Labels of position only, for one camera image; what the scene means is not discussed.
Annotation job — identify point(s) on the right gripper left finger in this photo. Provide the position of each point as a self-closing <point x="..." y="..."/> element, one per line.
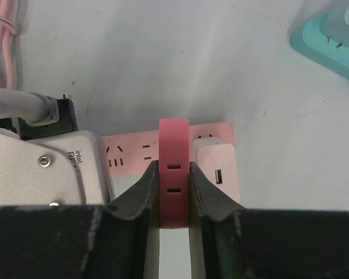
<point x="117" y="240"/>

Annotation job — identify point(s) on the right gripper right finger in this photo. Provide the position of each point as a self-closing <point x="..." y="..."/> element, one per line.
<point x="230" y="241"/>

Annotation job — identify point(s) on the white cube charger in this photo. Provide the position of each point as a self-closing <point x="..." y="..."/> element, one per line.
<point x="217" y="160"/>

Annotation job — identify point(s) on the pink power strip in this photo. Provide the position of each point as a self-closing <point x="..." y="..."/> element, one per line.
<point x="131" y="153"/>

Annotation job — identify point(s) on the pink square adapter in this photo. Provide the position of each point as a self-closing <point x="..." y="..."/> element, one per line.
<point x="174" y="171"/>

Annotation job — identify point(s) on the teal triangular power strip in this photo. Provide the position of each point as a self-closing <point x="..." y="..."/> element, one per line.
<point x="310" y="42"/>

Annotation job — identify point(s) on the light teal charger plug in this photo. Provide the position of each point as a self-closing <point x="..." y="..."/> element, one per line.
<point x="336" y="23"/>

